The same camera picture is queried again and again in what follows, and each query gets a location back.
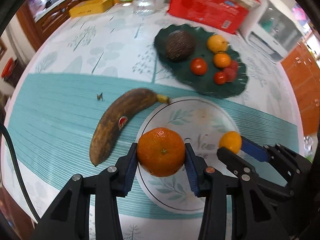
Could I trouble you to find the smooth yellow-orange citrus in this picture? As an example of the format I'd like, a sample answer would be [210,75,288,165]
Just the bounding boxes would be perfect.
[219,131,242,154]

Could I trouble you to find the large orange mandarin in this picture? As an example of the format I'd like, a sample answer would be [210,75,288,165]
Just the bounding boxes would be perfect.
[137,127,185,177]

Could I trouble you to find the overripe brown banana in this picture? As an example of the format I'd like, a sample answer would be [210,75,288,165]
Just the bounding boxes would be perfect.
[89,88,170,166]

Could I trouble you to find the mandarin with stem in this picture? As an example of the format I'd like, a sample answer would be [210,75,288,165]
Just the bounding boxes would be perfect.
[213,53,231,68]

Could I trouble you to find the red cherry tomato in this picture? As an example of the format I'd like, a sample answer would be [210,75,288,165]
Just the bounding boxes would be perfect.
[190,57,208,76]

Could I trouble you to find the orange wooden cabinet right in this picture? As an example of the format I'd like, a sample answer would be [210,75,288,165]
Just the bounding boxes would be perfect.
[281,41,319,136]

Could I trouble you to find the cherry tomato on plate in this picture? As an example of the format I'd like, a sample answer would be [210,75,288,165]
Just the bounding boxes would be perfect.
[213,72,226,85]

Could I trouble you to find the small dried stem piece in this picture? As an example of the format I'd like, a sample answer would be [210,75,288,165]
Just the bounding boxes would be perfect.
[97,93,104,101]

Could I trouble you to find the white plastic appliance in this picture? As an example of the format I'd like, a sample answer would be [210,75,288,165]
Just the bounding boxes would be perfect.
[239,0,303,63]

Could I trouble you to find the yellow lemon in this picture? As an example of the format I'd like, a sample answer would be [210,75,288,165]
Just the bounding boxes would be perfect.
[206,34,229,54]

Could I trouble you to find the patterned tablecloth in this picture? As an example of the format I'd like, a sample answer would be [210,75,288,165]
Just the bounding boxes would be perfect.
[5,5,303,215]

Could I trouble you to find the red basket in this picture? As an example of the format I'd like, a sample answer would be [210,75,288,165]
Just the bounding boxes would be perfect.
[1,57,15,79]

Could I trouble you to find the dark green wavy plate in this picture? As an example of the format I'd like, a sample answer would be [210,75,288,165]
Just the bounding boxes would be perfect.
[154,24,248,98]

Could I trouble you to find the dark brown avocado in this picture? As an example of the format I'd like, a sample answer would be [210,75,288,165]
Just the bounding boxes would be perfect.
[165,30,196,62]

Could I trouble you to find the yellow flat box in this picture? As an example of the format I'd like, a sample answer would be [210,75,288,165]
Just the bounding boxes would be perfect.
[69,0,113,18]

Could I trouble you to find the clear drinking glass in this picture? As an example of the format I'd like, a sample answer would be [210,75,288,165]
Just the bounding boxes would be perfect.
[133,0,156,16]

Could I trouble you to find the black cable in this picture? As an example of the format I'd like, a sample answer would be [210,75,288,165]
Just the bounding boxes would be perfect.
[0,125,41,224]

